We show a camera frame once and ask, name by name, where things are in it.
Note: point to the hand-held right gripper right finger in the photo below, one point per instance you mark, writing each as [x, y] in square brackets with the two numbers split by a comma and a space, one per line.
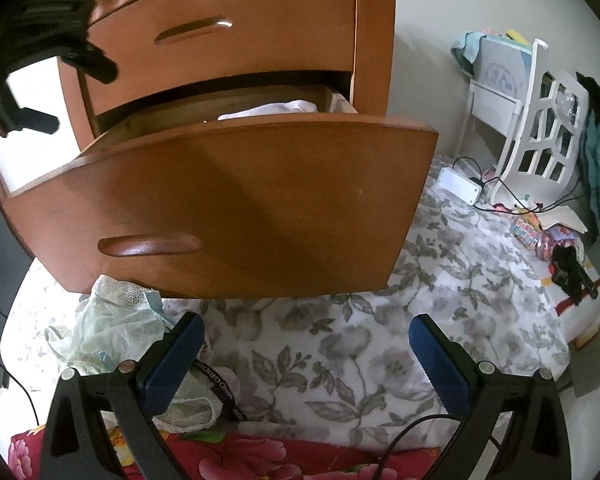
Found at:
[442, 372]

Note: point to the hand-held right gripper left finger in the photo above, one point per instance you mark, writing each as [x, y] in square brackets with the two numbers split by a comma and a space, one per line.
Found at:
[175, 366]

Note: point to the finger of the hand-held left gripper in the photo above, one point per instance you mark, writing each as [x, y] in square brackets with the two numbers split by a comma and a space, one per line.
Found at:
[92, 66]
[37, 121]

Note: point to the light green lace garment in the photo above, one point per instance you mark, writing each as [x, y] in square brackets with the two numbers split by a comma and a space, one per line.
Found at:
[110, 325]

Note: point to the cream white garment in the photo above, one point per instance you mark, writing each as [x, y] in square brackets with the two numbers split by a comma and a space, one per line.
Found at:
[270, 109]

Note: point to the wooden nightstand drawer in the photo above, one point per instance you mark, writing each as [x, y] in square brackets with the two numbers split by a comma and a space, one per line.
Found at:
[255, 200]
[280, 40]

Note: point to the small pale pink garment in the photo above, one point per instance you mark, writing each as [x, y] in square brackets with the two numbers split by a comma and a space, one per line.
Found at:
[341, 104]

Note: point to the grey floral blanket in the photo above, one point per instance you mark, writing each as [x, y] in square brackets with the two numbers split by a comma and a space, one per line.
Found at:
[340, 340]

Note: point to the red parrot printed blanket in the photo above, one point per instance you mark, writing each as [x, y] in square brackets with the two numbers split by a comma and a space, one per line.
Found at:
[280, 457]

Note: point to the black clamp object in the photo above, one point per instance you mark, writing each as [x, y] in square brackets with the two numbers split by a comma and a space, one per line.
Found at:
[572, 270]

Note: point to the pink jar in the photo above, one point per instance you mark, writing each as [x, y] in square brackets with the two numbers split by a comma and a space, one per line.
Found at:
[550, 245]

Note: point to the colourful puzzle cube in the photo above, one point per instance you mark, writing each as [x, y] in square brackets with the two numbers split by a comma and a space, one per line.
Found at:
[525, 227]

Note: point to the white power box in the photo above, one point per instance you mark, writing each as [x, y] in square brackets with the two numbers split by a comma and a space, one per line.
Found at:
[460, 185]

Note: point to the cream paper sheets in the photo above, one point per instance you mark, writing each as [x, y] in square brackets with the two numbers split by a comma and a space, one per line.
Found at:
[567, 220]

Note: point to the white lattice rack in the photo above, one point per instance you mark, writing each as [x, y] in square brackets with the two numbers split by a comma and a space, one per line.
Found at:
[522, 155]

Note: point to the wooden nightstand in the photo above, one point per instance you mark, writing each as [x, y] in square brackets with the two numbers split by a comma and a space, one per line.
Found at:
[375, 35]

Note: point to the white printed storage box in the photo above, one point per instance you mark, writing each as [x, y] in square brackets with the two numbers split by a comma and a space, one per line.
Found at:
[497, 80]

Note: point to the teal towel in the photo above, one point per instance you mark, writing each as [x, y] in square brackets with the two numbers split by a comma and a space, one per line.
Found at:
[465, 50]

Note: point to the yellow item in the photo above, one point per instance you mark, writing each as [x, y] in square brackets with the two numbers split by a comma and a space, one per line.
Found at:
[515, 36]

